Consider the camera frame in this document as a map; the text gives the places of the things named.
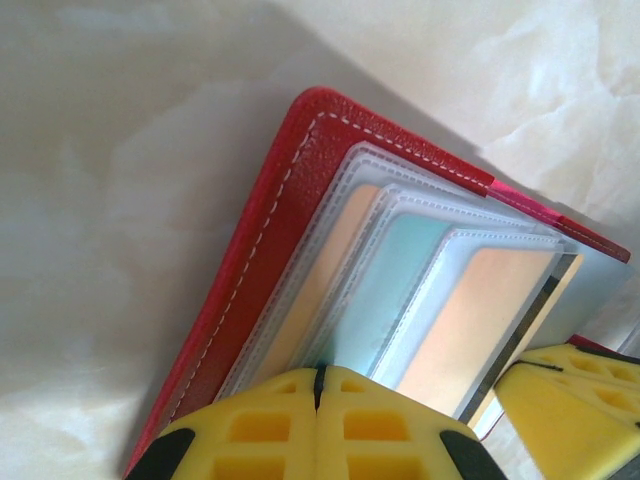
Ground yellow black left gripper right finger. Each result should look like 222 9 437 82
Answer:
317 365 511 480

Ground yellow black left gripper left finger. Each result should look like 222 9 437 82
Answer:
124 365 321 480

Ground clear plastic card sleeves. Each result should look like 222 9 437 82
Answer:
372 247 585 431

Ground teal credit card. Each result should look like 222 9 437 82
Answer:
324 217 454 379

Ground orange credit card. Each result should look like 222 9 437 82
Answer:
294 187 384 366

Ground red leather card holder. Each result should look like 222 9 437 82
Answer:
122 85 634 480

